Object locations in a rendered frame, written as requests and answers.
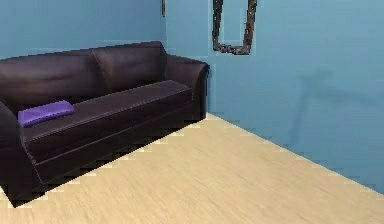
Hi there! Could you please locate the purple cushion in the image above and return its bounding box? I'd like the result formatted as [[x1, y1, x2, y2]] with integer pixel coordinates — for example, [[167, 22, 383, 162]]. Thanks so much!
[[17, 100, 76, 129]]

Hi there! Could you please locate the dark brown leather sofa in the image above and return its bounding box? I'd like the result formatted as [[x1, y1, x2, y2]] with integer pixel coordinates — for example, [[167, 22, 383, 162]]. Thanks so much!
[[0, 40, 211, 208]]

